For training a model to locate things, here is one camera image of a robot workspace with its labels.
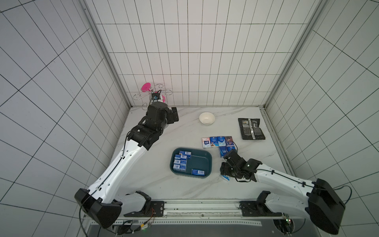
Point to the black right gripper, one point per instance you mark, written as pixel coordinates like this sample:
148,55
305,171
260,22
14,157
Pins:
226,169

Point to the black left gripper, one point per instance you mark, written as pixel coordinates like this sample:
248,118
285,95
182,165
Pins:
170,114

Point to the dark blue Tempo tissue pack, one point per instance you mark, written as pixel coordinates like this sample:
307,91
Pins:
223,151

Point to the blue white pocket tissue pack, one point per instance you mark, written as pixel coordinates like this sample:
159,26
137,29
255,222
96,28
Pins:
221,141

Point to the blue red pocket tissue pack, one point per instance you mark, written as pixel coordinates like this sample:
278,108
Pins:
229,141

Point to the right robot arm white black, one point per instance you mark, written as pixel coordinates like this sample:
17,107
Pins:
315,201

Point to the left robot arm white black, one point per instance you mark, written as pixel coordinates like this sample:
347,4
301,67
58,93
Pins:
99,201

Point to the teal storage tray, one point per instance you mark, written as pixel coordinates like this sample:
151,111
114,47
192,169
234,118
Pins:
183,160

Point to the chrome cup holder stand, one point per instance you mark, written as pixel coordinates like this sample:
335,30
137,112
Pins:
155,88

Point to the pink cup upper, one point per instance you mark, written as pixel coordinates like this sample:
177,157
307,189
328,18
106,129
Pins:
146,87

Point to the black snack bag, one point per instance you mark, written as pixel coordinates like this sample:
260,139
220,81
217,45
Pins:
250,129

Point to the blue tissue pack front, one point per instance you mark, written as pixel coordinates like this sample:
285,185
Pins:
197,172

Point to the white bowl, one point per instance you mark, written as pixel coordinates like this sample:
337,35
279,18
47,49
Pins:
207,118

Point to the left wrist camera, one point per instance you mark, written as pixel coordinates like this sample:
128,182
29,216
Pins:
156,96

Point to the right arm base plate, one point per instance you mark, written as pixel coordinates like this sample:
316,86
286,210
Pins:
254,209

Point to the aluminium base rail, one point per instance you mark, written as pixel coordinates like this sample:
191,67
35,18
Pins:
188,212

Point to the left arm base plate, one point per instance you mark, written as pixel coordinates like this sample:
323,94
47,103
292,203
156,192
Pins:
152,208

